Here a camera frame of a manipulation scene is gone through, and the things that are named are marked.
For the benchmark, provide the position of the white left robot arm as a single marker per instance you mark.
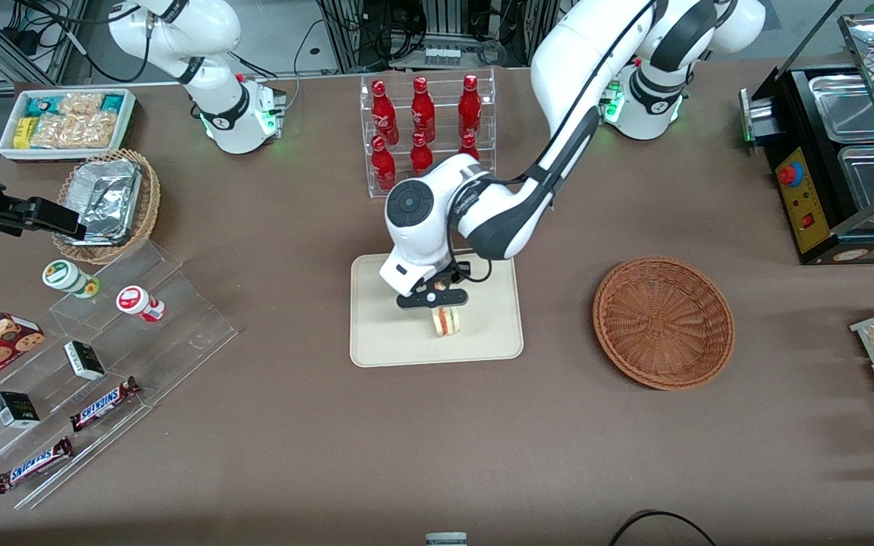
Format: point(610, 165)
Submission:
point(573, 61)

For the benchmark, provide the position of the red cola bottle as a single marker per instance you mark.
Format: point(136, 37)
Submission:
point(470, 106)
point(385, 114)
point(384, 167)
point(422, 110)
point(469, 146)
point(421, 155)

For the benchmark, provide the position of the clear rice cracker packet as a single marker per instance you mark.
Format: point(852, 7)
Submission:
point(77, 130)

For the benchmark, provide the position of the brown round wicker basket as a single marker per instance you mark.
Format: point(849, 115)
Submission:
point(664, 322)

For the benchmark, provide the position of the red lid yogurt cup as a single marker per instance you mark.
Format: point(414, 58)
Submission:
point(133, 300)

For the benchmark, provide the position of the black food warmer machine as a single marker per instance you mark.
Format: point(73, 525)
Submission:
point(805, 197)

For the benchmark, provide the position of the yellow snack packet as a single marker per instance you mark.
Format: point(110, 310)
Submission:
point(23, 133)

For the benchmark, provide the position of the silver foil tray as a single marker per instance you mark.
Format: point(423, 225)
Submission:
point(103, 197)

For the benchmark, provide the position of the triangular sandwich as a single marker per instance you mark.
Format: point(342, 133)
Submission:
point(447, 323)

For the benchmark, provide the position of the white power strip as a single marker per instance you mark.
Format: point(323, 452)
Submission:
point(441, 55)

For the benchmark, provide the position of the aluminium equipment frame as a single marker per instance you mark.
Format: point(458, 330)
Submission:
point(444, 19)

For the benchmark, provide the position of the small black carton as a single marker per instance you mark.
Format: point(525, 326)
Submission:
point(16, 409)
point(84, 360)

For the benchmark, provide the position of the teal snack packet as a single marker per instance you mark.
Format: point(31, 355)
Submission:
point(39, 105)

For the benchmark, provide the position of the clear acrylic step shelf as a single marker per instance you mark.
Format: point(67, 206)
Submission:
point(179, 334)

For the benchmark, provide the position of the white rectangular snack bin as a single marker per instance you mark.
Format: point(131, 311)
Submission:
point(8, 136)

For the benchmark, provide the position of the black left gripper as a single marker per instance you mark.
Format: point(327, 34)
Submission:
point(454, 276)

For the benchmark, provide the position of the clear acrylic bottle rack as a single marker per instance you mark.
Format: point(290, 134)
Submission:
point(369, 189)

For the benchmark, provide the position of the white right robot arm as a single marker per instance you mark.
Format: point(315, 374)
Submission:
point(217, 30)

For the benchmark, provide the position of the beige plastic tray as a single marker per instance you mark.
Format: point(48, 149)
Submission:
point(376, 334)

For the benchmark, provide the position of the green lid yogurt cup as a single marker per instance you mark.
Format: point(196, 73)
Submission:
point(64, 274)

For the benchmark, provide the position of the snickers chocolate bar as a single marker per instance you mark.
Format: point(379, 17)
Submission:
point(31, 465)
point(103, 404)

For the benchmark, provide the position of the small grey device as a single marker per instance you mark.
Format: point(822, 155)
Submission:
point(446, 540)

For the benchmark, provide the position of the light oval wicker basket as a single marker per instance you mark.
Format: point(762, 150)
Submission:
point(150, 201)

